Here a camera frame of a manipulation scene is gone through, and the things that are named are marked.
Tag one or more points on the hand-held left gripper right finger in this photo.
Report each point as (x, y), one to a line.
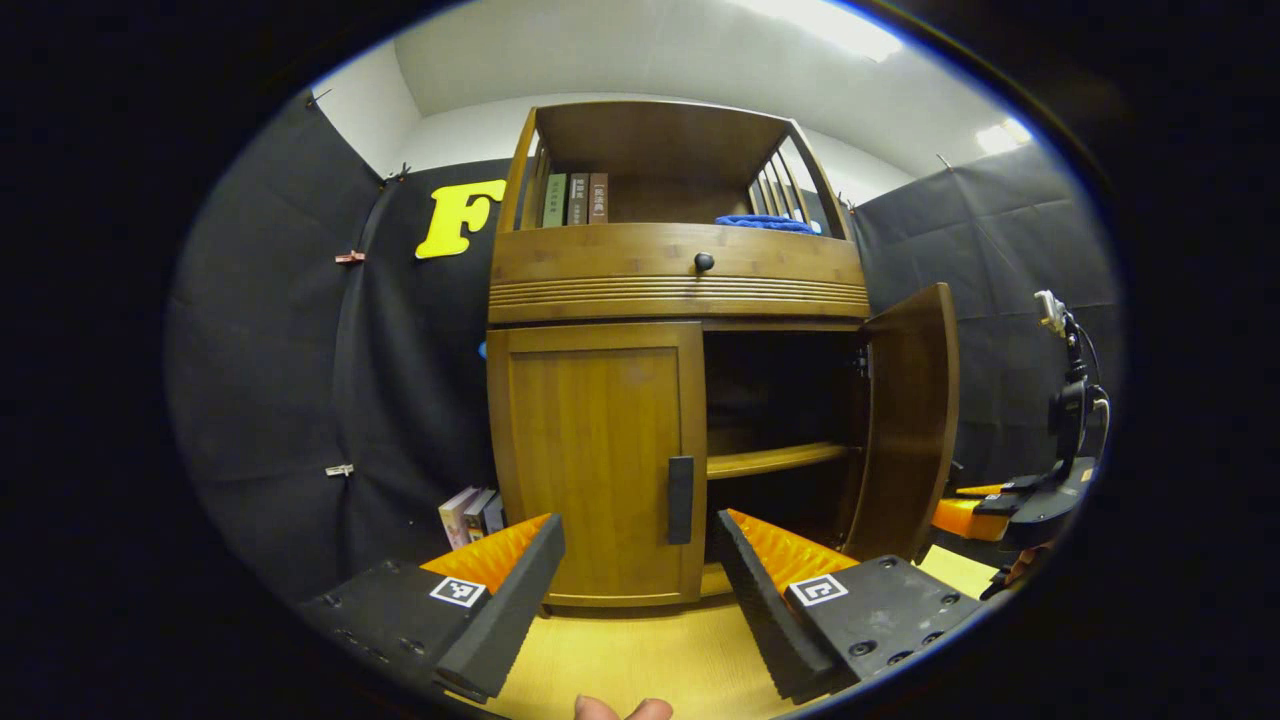
(760, 605)

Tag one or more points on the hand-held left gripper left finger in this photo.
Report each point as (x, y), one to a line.
(515, 610)

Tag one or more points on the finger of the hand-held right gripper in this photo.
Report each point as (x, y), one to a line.
(985, 490)
(965, 520)

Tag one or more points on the wooden cabinet door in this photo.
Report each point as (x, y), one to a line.
(590, 460)
(905, 420)

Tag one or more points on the wooden double-door shoe cabinet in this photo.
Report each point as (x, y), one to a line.
(660, 140)

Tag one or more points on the metal door hinge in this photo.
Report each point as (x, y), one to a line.
(860, 360)

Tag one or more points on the dark blue book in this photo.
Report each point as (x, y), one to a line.
(493, 513)

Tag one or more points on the grey book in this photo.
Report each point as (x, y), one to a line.
(478, 512)

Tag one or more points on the pink book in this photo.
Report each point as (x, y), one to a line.
(455, 518)

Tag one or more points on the wooden inner shelf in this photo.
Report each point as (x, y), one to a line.
(775, 460)

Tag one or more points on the silver clip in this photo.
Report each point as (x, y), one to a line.
(339, 469)

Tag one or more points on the small ceiling light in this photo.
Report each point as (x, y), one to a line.
(1003, 135)

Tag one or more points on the black backdrop cloth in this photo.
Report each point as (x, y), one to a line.
(280, 380)

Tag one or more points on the blue folded towel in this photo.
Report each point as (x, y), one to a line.
(765, 223)

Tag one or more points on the black round drawer knob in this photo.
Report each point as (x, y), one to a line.
(704, 262)

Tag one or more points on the wooden drawer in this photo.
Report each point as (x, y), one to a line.
(600, 262)

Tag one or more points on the red clip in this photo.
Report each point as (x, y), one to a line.
(350, 257)

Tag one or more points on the grey-brown book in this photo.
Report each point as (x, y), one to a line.
(577, 199)

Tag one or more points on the brown book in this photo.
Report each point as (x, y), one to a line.
(598, 198)

